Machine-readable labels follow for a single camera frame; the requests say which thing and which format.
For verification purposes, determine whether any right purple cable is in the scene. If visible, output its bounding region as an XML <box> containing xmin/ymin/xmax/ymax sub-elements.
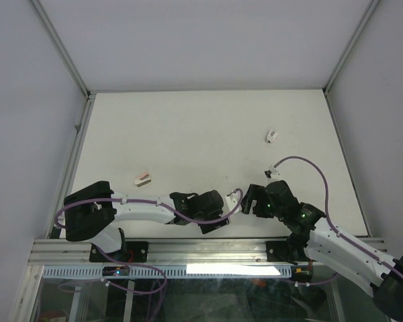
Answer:
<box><xmin>271</xmin><ymin>156</ymin><xmax>403</xmax><ymax>292</ymax></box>

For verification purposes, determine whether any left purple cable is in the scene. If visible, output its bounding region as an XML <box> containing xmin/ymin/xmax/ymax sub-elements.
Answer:
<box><xmin>54</xmin><ymin>188</ymin><xmax>244</xmax><ymax>232</ymax></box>

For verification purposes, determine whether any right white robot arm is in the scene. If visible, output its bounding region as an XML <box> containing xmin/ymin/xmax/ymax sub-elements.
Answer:
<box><xmin>242</xmin><ymin>180</ymin><xmax>403</xmax><ymax>321</ymax></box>

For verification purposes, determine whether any white slotted cable duct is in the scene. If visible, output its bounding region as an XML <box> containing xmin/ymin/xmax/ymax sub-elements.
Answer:
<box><xmin>42</xmin><ymin>264</ymin><xmax>292</xmax><ymax>280</ymax></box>

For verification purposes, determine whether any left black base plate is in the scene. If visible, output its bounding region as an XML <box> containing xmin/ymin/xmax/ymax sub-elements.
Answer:
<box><xmin>89</xmin><ymin>241</ymin><xmax>149</xmax><ymax>263</ymax></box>

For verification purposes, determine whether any purple cable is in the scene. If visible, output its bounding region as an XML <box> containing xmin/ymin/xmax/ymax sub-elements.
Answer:
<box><xmin>54</xmin><ymin>188</ymin><xmax>244</xmax><ymax>232</ymax></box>
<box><xmin>271</xmin><ymin>156</ymin><xmax>403</xmax><ymax>292</ymax></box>

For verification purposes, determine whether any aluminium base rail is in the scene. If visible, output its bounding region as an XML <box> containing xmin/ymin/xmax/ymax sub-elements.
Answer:
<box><xmin>28</xmin><ymin>238</ymin><xmax>286</xmax><ymax>266</ymax></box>

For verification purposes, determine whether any right aluminium frame post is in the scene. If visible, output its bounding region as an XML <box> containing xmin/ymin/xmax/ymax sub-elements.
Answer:
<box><xmin>323</xmin><ymin>0</ymin><xmax>382</xmax><ymax>97</ymax></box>

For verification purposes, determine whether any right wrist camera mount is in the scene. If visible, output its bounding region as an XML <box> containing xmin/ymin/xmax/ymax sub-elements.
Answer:
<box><xmin>264</xmin><ymin>165</ymin><xmax>281</xmax><ymax>179</ymax></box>

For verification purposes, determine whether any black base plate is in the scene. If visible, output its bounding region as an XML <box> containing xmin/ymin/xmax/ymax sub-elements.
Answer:
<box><xmin>89</xmin><ymin>241</ymin><xmax>149</xmax><ymax>263</ymax></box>
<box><xmin>265</xmin><ymin>241</ymin><xmax>299</xmax><ymax>265</ymax></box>

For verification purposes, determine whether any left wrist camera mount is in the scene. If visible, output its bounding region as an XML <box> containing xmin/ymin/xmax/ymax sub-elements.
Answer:
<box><xmin>224</xmin><ymin>192</ymin><xmax>241</xmax><ymax>215</ymax></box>

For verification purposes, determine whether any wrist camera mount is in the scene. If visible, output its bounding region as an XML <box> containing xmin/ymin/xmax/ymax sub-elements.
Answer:
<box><xmin>224</xmin><ymin>192</ymin><xmax>241</xmax><ymax>215</ymax></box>
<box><xmin>264</xmin><ymin>165</ymin><xmax>281</xmax><ymax>179</ymax></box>

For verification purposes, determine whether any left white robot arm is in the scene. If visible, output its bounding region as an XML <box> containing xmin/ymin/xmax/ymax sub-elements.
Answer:
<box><xmin>64</xmin><ymin>181</ymin><xmax>239</xmax><ymax>261</ymax></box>

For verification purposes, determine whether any white staple remover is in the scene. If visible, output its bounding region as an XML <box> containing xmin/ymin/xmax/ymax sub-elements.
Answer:
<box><xmin>265</xmin><ymin>130</ymin><xmax>278</xmax><ymax>144</ymax></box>

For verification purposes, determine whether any pink white mini stapler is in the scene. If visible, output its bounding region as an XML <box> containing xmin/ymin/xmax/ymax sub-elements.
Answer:
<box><xmin>134</xmin><ymin>172</ymin><xmax>152</xmax><ymax>187</ymax></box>

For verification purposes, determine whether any aluminium frame post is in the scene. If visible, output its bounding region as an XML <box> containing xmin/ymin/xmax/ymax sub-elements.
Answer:
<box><xmin>28</xmin><ymin>0</ymin><xmax>97</xmax><ymax>101</ymax></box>
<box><xmin>323</xmin><ymin>0</ymin><xmax>382</xmax><ymax>97</ymax></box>

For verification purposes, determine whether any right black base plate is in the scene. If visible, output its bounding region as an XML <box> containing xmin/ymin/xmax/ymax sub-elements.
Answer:
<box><xmin>265</xmin><ymin>241</ymin><xmax>299</xmax><ymax>265</ymax></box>

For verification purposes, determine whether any left aluminium frame post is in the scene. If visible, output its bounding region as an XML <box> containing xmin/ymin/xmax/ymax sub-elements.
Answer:
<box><xmin>28</xmin><ymin>0</ymin><xmax>97</xmax><ymax>101</ymax></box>

